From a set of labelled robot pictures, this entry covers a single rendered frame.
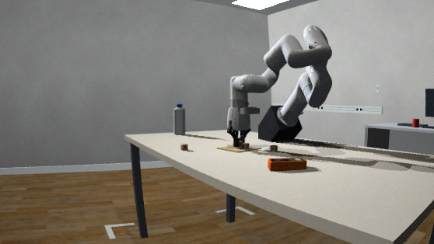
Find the grey bottle with blue cap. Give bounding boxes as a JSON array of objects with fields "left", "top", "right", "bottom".
[{"left": 174, "top": 104, "right": 185, "bottom": 134}]

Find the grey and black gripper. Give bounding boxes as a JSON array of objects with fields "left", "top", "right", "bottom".
[{"left": 227, "top": 106, "right": 251, "bottom": 148}]

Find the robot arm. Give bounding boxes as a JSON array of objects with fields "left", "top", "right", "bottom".
[{"left": 230, "top": 25, "right": 332, "bottom": 127}]

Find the tan flat square mat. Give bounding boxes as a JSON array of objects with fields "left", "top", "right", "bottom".
[{"left": 217, "top": 146, "right": 261, "bottom": 152}]

